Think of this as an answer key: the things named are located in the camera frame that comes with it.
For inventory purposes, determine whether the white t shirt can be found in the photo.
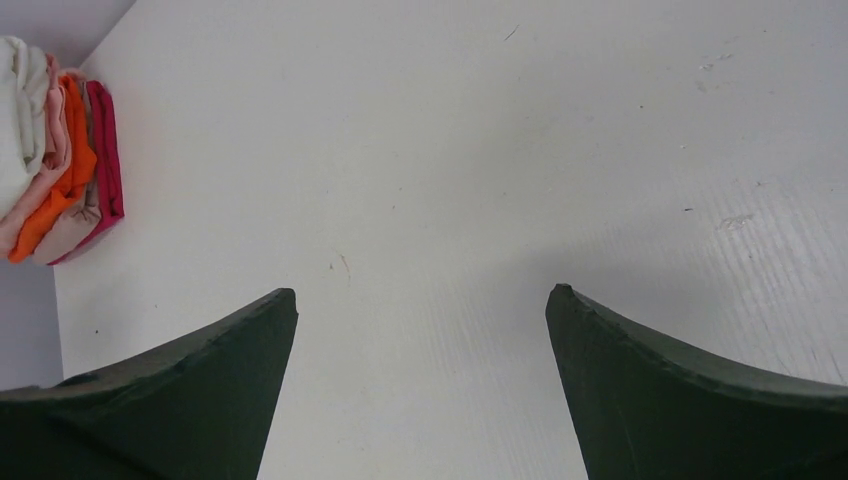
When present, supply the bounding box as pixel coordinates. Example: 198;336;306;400
1;36;50;216

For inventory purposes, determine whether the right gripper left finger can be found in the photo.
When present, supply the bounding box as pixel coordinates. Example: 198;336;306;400
1;288;298;479

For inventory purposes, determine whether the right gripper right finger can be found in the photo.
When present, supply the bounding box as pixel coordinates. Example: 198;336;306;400
545;284;847;479

